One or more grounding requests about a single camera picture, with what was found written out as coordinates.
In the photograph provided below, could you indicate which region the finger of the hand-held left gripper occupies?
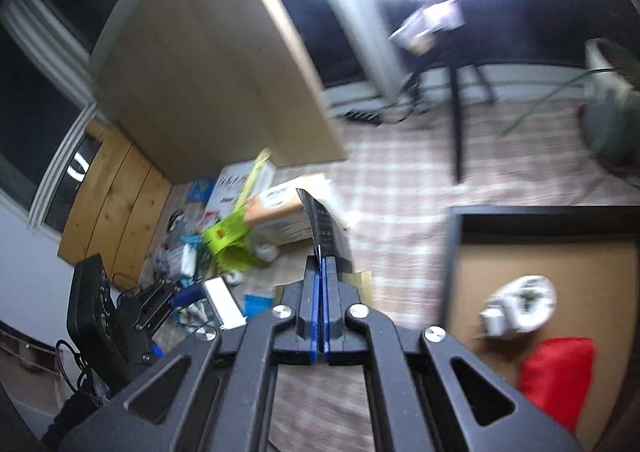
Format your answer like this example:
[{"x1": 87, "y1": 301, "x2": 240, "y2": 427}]
[{"x1": 117, "y1": 279, "x2": 177, "y2": 333}]

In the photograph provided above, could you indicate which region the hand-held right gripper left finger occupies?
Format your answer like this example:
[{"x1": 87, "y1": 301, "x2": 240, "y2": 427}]
[{"x1": 60, "y1": 256, "x2": 322, "y2": 452}]

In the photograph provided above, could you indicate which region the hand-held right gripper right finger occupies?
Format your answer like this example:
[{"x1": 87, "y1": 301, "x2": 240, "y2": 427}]
[{"x1": 323, "y1": 257, "x2": 583, "y2": 452}]

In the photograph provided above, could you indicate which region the long yellow tube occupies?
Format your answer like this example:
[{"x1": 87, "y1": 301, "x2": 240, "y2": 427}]
[{"x1": 239, "y1": 147, "x2": 274, "y2": 213}]

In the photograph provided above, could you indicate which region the blue packet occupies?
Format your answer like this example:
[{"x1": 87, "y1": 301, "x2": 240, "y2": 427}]
[{"x1": 243, "y1": 294, "x2": 277, "y2": 319}]

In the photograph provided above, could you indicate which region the white rectangular box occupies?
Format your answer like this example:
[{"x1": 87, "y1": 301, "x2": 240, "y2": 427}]
[{"x1": 201, "y1": 277, "x2": 247, "y2": 329}]

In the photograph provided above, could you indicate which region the small white jar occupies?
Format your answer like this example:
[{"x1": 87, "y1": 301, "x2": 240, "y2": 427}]
[{"x1": 249, "y1": 241, "x2": 279, "y2": 263}]

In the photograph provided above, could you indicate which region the orange and white box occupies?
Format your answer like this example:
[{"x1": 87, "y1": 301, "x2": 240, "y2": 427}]
[{"x1": 244, "y1": 173, "x2": 335, "y2": 247}]

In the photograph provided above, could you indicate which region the lime green printed packet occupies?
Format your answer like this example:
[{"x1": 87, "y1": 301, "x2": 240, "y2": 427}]
[{"x1": 201, "y1": 211, "x2": 257, "y2": 273}]

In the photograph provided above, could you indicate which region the pine wooden board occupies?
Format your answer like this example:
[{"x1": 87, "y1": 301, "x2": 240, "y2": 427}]
[{"x1": 57, "y1": 119, "x2": 174, "y2": 283}]

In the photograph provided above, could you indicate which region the blue soft pouch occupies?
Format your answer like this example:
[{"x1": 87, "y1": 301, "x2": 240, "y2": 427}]
[{"x1": 186, "y1": 179, "x2": 219, "y2": 203}]

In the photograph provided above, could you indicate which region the plaid cloth mat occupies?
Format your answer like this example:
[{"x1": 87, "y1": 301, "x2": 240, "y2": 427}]
[{"x1": 140, "y1": 96, "x2": 640, "y2": 452}]

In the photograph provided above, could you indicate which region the white box with red script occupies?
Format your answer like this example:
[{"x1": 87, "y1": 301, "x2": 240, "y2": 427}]
[{"x1": 205, "y1": 161, "x2": 277, "y2": 213}]

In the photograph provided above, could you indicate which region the black power strip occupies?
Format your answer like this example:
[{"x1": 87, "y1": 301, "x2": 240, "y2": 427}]
[{"x1": 344, "y1": 108, "x2": 382, "y2": 126}]

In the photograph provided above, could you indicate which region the black framed cork board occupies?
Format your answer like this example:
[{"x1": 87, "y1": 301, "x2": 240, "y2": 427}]
[{"x1": 439, "y1": 205, "x2": 640, "y2": 452}]

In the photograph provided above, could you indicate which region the black tripod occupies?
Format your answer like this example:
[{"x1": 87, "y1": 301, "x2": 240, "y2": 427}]
[{"x1": 400, "y1": 52, "x2": 497, "y2": 184}]

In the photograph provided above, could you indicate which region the red cloth pouch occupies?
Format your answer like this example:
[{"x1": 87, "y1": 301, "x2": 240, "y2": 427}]
[{"x1": 516, "y1": 337, "x2": 599, "y2": 433}]

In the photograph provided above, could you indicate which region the light wooden desk panel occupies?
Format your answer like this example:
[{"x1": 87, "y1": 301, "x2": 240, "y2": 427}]
[{"x1": 90, "y1": 0, "x2": 348, "y2": 185}]

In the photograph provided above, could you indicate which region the white metal desk leg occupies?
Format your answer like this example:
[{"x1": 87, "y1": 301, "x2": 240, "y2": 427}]
[{"x1": 329, "y1": 0, "x2": 407, "y2": 103}]

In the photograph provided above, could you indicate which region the device on tripod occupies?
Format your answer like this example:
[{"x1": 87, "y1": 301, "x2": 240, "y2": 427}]
[{"x1": 389, "y1": 0, "x2": 464, "y2": 56}]

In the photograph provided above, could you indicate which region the white window frame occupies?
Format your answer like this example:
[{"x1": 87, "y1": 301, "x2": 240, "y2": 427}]
[{"x1": 0, "y1": 0, "x2": 98, "y2": 233}]

